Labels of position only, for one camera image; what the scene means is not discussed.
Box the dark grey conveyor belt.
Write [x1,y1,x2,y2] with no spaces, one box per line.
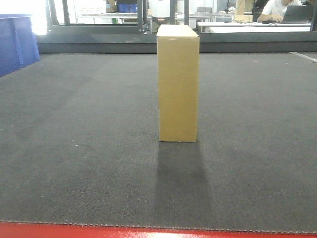
[0,32,317,237]

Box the blue plastic bin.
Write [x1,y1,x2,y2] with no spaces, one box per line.
[0,14,40,76]

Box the red conveyor edge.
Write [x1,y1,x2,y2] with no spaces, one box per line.
[0,222,316,238]

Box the tall brown cardboard box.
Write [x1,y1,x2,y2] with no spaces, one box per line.
[157,25,200,142]

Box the black metal frame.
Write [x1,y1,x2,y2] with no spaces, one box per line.
[45,0,189,34]

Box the person in white shirt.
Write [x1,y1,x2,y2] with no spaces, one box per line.
[257,0,302,23]

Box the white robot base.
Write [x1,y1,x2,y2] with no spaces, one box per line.
[149,0,184,25]

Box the white work table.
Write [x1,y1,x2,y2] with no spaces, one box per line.
[197,22,311,33]

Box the black laptop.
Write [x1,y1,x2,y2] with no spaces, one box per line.
[282,5,313,24]

